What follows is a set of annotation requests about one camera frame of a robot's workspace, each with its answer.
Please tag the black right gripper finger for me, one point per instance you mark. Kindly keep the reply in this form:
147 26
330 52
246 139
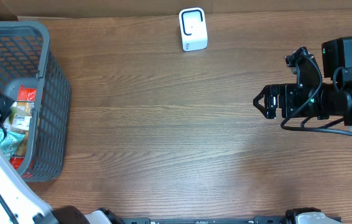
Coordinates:
267 91
268 109

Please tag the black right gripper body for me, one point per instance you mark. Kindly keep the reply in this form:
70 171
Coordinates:
279 101

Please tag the green snack packet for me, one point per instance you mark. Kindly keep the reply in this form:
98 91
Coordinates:
19 119

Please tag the orange spaghetti packet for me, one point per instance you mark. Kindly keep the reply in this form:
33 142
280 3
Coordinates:
24 94

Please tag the teal snack packet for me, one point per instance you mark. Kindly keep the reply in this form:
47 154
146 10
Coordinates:
10 143

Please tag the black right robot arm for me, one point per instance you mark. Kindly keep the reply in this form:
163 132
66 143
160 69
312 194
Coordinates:
321 98

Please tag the white barcode scanner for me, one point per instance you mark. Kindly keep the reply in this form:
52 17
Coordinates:
193 29

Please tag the grey plastic shopping basket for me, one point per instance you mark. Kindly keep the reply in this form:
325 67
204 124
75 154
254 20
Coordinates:
26 61

